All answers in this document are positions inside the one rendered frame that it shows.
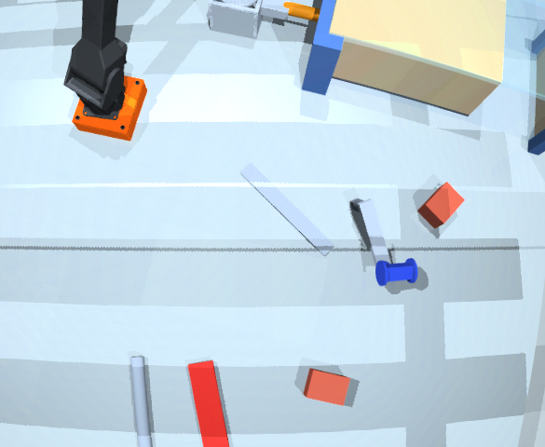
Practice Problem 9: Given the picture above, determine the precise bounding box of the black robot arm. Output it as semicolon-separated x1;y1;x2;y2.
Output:
64;0;128;120

